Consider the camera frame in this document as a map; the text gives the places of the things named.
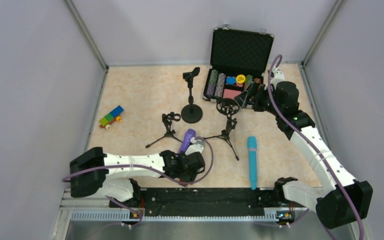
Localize round base clip mic stand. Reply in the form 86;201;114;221
181;66;203;124

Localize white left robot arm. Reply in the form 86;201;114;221
63;147;206;202

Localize green red chip stack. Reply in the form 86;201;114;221
243;74;254;91

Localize small tripod mic stand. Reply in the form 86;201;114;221
145;111;182;149

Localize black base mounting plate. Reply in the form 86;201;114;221
123;187;303;219

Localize cyan toy microphone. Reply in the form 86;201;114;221
246;136;258;190

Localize colourful toy block car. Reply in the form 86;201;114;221
98;105;124;130

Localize blue dealer chip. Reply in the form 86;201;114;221
226;76;236;85

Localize black poker chip case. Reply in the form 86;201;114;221
202;27;275;103

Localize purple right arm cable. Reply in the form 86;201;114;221
266;54;365;240

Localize aluminium front rail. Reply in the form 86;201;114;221
51;189;296;240

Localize purple toy microphone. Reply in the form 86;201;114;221
177;128;196;154

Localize purple green chip stack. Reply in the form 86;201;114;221
205;69;219;96

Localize yellow dealer chip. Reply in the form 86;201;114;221
235;74;246;84

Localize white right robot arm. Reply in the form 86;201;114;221
234;81;373;232

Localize shock mount tripod mic stand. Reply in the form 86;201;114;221
204;98;240;161

